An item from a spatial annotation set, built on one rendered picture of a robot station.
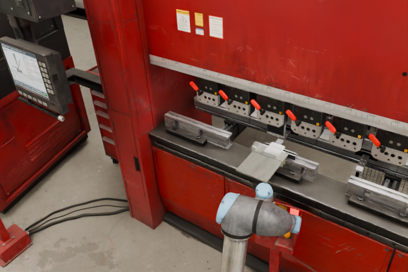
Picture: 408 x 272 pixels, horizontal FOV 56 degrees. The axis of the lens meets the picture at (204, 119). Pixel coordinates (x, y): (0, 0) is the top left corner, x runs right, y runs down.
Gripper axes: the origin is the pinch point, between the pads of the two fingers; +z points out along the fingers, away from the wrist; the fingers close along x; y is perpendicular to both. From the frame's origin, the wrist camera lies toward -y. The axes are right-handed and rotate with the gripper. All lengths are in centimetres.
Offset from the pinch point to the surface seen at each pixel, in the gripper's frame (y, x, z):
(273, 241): 10.5, 4.7, 6.1
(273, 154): -31.6, -7.0, -7.6
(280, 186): -17.8, 0.3, 0.9
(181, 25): -66, -65, -62
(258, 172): -15.5, -10.1, -13.6
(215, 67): -55, -45, -45
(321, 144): -55, 15, 8
